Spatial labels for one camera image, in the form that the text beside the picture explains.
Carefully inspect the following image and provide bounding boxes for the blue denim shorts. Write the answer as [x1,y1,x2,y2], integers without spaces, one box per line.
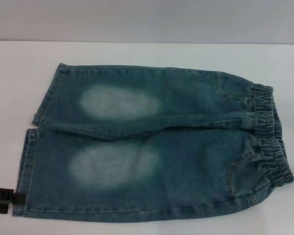
[11,63,294,225]

